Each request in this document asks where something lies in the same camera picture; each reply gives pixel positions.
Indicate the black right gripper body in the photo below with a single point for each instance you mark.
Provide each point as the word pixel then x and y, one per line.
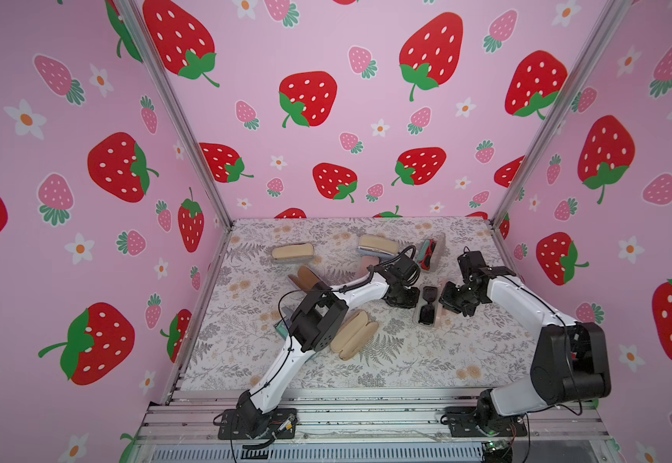
pixel 457 296

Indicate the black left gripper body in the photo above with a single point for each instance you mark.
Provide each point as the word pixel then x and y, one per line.
pixel 405 298

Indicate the pink glasses case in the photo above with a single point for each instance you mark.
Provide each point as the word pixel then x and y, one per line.
pixel 365 263

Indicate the pink case black sunglasses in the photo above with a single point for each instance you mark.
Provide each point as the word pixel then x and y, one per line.
pixel 439 310

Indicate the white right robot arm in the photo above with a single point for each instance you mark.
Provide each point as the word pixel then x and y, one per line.
pixel 570 363

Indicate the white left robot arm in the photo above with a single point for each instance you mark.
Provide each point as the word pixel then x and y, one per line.
pixel 315 323

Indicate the blue fabric glasses case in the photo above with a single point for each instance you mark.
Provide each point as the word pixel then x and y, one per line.
pixel 380 247

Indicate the grey case teal lining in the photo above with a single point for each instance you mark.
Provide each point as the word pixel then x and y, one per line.
pixel 440 240

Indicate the tan woven glasses case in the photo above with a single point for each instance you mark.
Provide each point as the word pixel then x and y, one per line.
pixel 353 336

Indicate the purple case brown lining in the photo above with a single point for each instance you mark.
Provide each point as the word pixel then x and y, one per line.
pixel 306 279

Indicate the grey fabric glasses case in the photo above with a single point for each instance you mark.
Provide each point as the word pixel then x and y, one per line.
pixel 293 252

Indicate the green case purple glasses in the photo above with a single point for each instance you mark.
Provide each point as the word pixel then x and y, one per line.
pixel 282 329

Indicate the red sunglasses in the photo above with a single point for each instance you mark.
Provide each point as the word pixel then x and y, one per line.
pixel 424 256

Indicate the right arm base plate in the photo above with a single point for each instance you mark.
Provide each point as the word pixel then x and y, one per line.
pixel 481 422

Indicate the aluminium rail frame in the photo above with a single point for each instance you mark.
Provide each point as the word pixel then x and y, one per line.
pixel 370 425

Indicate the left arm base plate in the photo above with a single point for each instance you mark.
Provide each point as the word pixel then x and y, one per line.
pixel 277 424

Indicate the aluminium corner post left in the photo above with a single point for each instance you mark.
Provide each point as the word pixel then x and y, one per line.
pixel 140 35

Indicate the aluminium corner post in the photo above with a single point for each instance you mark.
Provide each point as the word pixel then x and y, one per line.
pixel 605 28
pixel 140 35

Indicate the aluminium corner post right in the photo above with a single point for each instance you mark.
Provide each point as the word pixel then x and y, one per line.
pixel 605 28

